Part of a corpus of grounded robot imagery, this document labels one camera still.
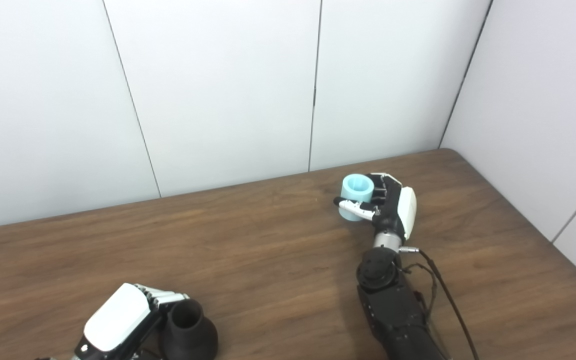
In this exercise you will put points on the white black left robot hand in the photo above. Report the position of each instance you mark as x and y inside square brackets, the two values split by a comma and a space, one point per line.
[118, 317]

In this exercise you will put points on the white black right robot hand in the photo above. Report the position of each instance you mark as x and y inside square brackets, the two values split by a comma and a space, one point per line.
[398, 207]

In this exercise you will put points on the black flared nozzle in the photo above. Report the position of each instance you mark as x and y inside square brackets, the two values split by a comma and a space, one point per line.
[190, 332]

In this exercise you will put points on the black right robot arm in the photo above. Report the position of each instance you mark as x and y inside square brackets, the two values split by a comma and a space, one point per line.
[393, 305]

